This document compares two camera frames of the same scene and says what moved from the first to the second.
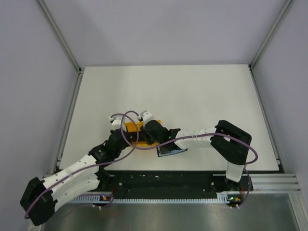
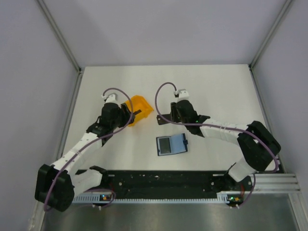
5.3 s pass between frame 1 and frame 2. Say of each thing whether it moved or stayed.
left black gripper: moved
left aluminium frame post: stayed
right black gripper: moved
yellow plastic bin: moved
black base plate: stayed
